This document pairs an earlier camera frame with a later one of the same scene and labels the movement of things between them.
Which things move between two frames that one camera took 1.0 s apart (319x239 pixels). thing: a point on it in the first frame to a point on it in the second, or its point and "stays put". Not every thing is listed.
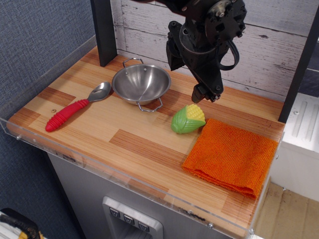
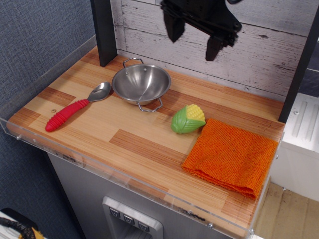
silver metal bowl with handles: [141, 83] stays put
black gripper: [204, 67] to [214, 17]
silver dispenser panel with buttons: [126, 222] stays put
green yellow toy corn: [188, 118] stays put
